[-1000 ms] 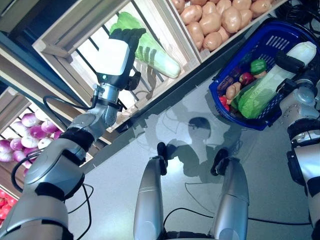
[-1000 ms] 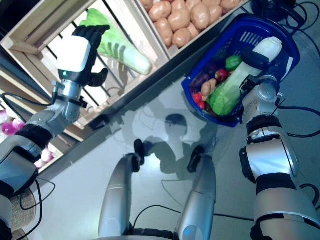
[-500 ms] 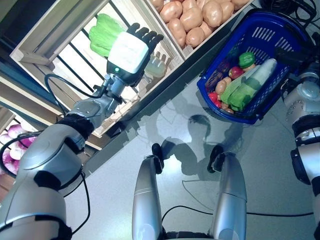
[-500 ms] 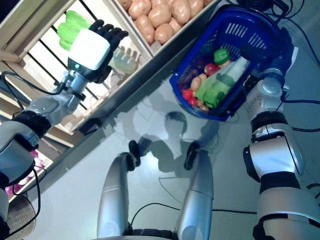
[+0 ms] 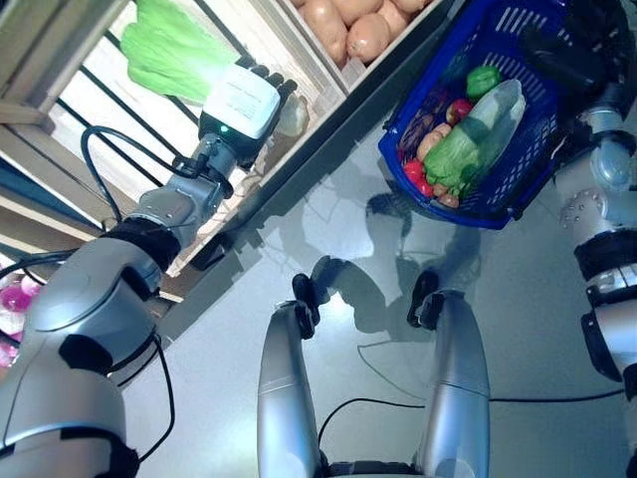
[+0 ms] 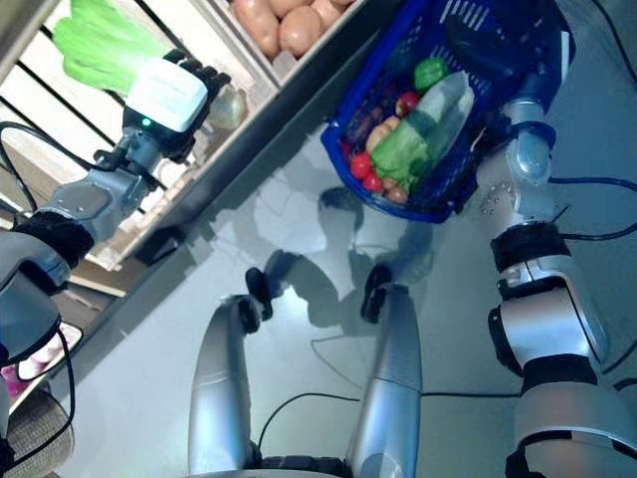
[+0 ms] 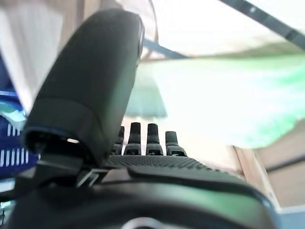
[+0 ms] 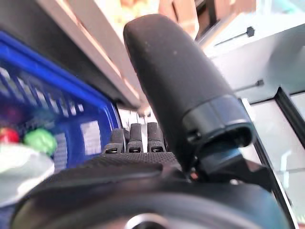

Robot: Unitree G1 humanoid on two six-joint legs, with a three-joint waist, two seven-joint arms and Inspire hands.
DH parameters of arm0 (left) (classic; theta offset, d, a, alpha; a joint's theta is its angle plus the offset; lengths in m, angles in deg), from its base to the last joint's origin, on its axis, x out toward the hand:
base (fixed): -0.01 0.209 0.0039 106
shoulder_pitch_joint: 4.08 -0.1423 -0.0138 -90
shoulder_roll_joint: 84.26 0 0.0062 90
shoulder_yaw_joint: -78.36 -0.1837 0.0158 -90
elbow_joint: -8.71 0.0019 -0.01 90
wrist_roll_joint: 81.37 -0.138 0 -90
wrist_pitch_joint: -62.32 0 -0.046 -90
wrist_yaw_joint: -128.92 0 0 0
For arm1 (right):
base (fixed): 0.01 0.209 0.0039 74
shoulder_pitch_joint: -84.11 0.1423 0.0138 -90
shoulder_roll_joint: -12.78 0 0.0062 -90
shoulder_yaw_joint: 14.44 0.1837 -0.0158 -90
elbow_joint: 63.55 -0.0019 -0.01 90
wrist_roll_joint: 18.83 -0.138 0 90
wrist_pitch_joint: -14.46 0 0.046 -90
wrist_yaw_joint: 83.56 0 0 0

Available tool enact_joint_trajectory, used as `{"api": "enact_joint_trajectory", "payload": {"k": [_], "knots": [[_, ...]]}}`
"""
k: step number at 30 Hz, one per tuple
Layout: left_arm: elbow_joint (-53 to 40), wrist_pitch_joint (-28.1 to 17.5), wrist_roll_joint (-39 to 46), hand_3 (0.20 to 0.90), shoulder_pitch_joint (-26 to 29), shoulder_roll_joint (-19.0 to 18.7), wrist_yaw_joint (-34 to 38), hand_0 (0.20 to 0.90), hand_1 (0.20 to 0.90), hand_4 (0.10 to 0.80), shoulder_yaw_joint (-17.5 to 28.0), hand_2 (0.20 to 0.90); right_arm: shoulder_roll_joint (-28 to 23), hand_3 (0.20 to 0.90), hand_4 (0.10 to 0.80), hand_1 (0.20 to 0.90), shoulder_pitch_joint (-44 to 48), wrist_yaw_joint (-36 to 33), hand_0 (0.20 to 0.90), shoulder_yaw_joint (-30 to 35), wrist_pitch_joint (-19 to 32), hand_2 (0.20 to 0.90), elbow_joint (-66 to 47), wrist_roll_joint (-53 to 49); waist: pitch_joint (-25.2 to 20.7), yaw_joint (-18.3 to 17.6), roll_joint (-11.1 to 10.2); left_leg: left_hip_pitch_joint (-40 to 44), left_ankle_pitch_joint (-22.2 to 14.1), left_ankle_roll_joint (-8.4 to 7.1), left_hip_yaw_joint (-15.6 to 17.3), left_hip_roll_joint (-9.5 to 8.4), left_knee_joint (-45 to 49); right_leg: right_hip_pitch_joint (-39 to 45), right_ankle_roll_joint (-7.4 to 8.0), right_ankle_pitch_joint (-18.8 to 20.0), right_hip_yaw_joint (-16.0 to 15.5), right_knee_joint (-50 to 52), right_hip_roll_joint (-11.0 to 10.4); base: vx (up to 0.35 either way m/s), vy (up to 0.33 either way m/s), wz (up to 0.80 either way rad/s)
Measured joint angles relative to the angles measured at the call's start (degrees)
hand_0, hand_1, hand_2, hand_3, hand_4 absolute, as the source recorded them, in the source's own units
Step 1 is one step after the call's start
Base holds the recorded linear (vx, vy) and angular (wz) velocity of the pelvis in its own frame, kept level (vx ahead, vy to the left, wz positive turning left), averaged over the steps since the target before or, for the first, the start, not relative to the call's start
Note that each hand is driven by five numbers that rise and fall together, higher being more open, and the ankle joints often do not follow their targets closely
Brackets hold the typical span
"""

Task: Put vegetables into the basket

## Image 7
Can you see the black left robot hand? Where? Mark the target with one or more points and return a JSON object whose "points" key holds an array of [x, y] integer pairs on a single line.
{"points": [[95, 71]]}

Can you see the long napa cabbage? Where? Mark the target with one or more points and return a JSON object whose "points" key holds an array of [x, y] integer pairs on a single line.
{"points": [[226, 95]]}

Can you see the blue plastic shopping basket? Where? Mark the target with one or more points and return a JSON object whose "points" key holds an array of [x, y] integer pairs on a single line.
{"points": [[12, 152]]}

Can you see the wooden slat crate with potatoes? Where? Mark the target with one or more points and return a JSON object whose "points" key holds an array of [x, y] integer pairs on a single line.
{"points": [[281, 181]]}

